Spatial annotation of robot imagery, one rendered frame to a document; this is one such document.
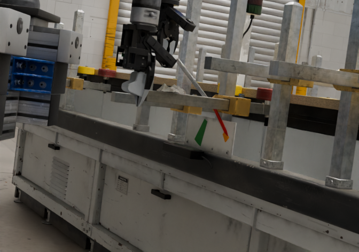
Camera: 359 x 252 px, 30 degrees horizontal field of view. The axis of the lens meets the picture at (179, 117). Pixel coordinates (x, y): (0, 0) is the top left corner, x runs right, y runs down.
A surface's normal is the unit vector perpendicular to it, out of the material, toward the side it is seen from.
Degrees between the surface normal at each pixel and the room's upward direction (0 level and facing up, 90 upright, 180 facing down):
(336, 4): 90
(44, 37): 90
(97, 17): 90
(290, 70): 90
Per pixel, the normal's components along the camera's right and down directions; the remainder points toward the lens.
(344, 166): 0.50, 0.11
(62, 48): -0.09, 0.04
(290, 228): -0.86, -0.08
